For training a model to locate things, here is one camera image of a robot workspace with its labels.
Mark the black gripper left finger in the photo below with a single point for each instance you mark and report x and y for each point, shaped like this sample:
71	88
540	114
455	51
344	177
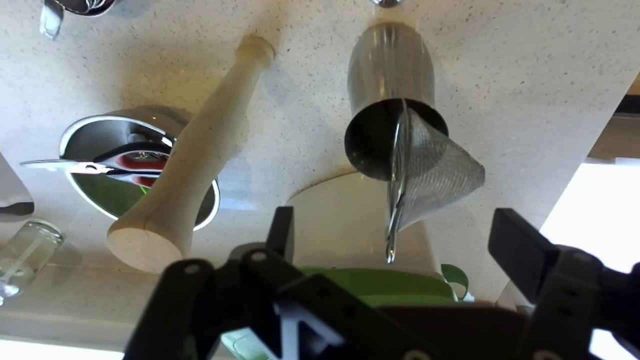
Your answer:
220	312

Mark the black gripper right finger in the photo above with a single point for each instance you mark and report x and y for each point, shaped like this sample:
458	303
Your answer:
580	306

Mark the silver metal bowl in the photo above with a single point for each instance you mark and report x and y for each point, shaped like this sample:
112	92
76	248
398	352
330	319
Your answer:
101	136

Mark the silver tin cup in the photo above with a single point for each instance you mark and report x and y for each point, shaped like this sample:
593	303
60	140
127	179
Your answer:
392	73

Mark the clear glass soap dispenser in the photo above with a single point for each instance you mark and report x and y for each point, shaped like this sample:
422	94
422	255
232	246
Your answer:
27	257

